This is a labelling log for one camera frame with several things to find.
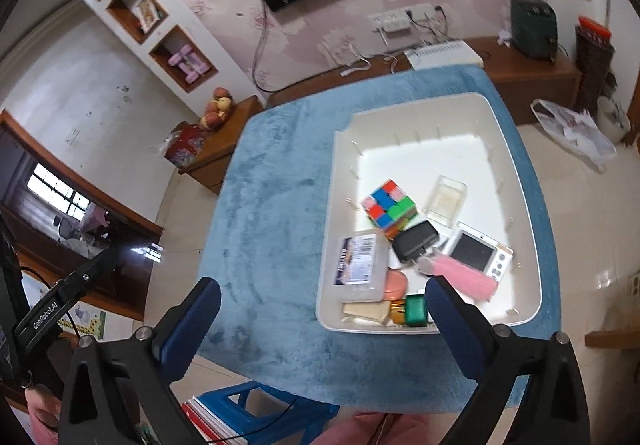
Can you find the small wooden side cabinet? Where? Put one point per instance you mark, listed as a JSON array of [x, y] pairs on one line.
[[215, 160]]

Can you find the white compact camera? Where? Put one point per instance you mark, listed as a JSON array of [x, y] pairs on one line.
[[475, 252]]

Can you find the clear plastic box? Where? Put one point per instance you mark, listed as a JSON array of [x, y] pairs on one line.
[[445, 200]]

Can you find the long wooden television cabinet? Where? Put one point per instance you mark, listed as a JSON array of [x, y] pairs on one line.
[[530, 80]]

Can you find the black charger plug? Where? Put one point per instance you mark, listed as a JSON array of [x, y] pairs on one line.
[[414, 241]]

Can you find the white plastic bag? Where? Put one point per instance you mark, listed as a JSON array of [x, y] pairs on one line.
[[575, 130]]

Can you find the red round lid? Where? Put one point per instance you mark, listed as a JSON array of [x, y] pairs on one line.
[[595, 27]]

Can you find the white router box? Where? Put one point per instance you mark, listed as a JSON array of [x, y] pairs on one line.
[[445, 56]]

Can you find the person's left forearm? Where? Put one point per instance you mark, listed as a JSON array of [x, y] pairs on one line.
[[42, 415]]

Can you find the beige wedge block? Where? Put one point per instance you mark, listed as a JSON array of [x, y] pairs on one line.
[[367, 311]]

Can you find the blue plastic stool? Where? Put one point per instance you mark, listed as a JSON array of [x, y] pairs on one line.
[[235, 400]]

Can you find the white wall shelf unit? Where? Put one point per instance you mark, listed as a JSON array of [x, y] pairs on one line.
[[165, 10]]

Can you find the dark green air fryer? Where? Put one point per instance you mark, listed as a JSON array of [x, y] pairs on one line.
[[532, 27]]

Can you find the picture frame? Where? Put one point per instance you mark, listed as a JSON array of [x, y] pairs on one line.
[[146, 14]]

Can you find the bowl of fruit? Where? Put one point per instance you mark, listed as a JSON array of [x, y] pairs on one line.
[[217, 110]]

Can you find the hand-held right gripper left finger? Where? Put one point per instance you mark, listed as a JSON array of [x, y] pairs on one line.
[[192, 325]]

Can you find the white waste bin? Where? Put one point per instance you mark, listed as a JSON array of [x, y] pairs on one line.
[[614, 120]]

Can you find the clear box with blue label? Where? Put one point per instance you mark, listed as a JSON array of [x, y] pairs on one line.
[[360, 265]]

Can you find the pink dumbbells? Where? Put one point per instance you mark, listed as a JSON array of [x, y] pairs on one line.
[[189, 64]]

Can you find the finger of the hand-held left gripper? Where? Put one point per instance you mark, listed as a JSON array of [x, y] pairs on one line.
[[97, 265]]

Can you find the pink correction tape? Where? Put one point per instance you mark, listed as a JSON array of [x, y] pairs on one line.
[[396, 284]]

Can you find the pink clothing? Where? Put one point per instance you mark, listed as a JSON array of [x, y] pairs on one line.
[[390, 430]]

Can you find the red gift box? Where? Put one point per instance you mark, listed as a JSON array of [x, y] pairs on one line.
[[184, 147]]

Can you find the pink hair roller clip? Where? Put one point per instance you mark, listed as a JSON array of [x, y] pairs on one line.
[[465, 277]]

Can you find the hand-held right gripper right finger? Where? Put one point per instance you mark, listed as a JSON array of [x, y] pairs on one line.
[[454, 330]]

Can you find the white power strip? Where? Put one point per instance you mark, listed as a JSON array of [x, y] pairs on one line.
[[397, 26], [400, 14]]

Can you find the green jar with gold lid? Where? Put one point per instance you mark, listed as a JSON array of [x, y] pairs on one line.
[[415, 311]]

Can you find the white plastic tray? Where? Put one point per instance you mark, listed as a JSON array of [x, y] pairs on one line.
[[450, 155]]

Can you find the dark wicker vase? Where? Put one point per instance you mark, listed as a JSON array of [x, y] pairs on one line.
[[592, 70]]

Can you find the colourful puzzle cube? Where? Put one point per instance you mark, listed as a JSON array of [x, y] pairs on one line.
[[390, 205]]

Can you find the blue fleece blanket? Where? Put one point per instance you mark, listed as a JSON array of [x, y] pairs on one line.
[[270, 225]]

